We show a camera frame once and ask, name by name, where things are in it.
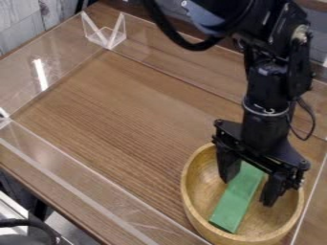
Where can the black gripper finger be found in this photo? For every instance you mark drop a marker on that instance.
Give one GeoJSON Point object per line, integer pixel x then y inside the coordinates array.
{"type": "Point", "coordinates": [273, 190]}
{"type": "Point", "coordinates": [230, 163]}

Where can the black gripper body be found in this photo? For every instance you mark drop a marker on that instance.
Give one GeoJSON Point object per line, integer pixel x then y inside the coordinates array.
{"type": "Point", "coordinates": [258, 139]}

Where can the green rectangular block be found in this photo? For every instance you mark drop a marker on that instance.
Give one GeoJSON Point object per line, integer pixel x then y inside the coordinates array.
{"type": "Point", "coordinates": [235, 201]}

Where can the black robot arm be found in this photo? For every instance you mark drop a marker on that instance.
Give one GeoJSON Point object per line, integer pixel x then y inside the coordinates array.
{"type": "Point", "coordinates": [274, 28]}

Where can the brown wooden bowl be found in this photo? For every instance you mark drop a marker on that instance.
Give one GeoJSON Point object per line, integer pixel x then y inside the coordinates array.
{"type": "Point", "coordinates": [265, 225]}

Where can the clear acrylic tray wall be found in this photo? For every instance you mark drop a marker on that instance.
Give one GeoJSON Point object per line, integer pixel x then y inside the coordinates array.
{"type": "Point", "coordinates": [103, 123]}

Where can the clear acrylic corner bracket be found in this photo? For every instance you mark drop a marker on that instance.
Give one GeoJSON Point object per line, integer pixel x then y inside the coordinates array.
{"type": "Point", "coordinates": [107, 37]}

